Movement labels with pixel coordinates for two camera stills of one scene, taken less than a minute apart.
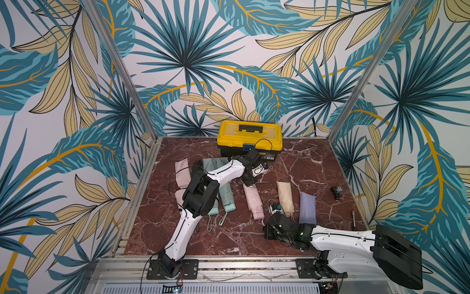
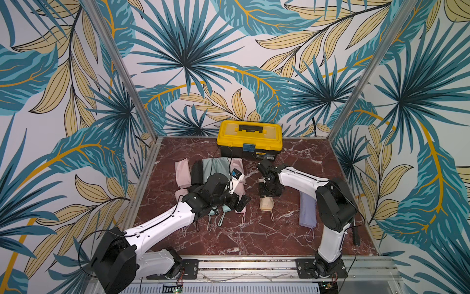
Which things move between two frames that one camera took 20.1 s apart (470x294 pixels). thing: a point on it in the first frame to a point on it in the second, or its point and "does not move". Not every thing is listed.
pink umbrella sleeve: (182, 173) does not move
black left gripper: (252, 181) to (234, 206)
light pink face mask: (254, 201) to (240, 190)
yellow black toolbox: (235, 136) does not move
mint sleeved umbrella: (215, 209) does not move
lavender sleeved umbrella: (308, 204) does not move
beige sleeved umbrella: (285, 196) to (266, 203)
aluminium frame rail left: (123, 65) does not move
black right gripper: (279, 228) to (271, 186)
